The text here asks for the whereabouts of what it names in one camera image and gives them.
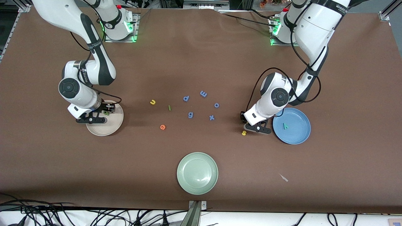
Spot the beige brown plate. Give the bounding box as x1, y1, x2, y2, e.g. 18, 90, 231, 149
86, 100, 124, 137

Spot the blue plate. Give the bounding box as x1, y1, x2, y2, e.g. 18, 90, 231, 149
272, 108, 311, 145

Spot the brown table cover sheet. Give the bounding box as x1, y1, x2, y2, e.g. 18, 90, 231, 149
0, 6, 402, 214

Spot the pale green plate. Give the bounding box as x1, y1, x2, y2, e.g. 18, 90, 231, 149
177, 152, 219, 195

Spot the grey background device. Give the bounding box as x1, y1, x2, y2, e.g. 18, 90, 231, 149
183, 0, 230, 10

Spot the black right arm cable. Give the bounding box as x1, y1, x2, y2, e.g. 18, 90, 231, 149
70, 31, 122, 105

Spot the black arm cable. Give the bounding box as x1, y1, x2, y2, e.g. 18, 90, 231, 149
70, 31, 122, 105
247, 19, 322, 112

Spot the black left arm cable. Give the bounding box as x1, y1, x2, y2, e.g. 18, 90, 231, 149
247, 19, 322, 112

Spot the aluminium arm base plate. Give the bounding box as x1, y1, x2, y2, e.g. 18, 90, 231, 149
269, 15, 303, 47
105, 13, 139, 43

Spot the aluminium table edge rail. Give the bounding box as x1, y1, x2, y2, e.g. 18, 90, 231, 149
0, 13, 20, 63

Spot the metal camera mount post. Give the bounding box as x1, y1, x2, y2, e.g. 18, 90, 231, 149
181, 200, 207, 226

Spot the aluminium frame strut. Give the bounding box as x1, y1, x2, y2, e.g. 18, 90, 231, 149
378, 0, 402, 22
17, 0, 32, 13

